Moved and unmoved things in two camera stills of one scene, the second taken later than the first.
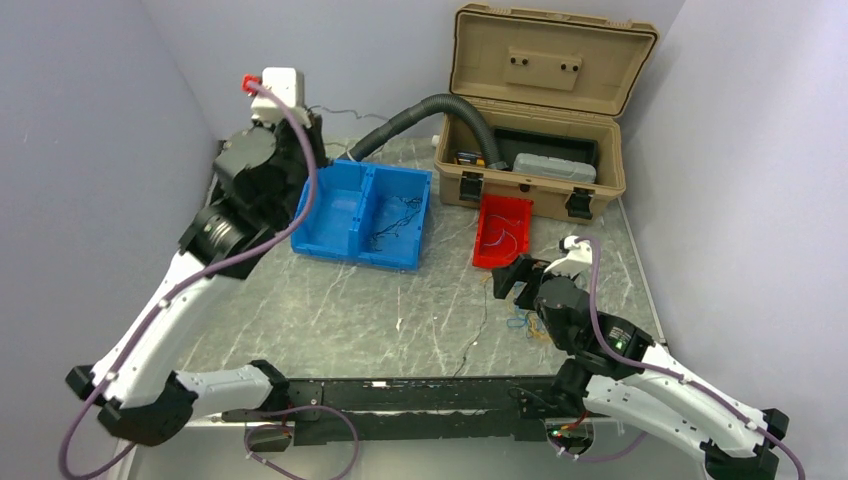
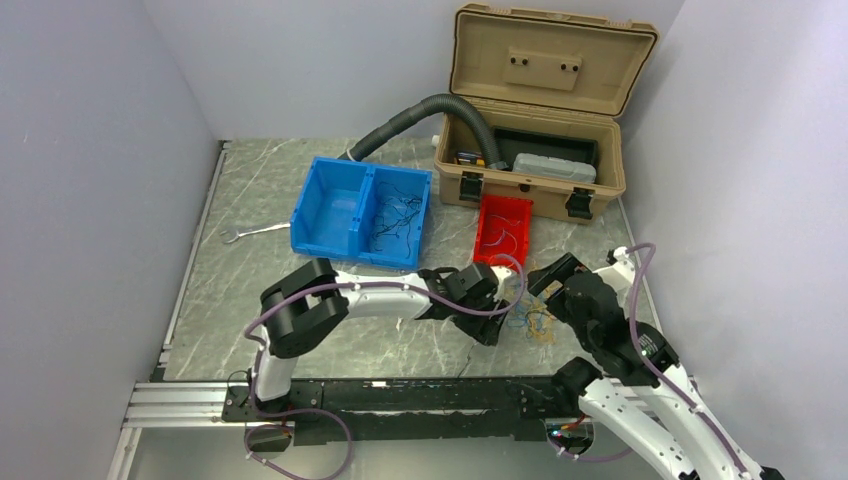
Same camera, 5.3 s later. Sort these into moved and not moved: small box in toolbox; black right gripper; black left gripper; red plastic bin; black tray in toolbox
Moved: black left gripper; black right gripper
Not moved: small box in toolbox; red plastic bin; black tray in toolbox
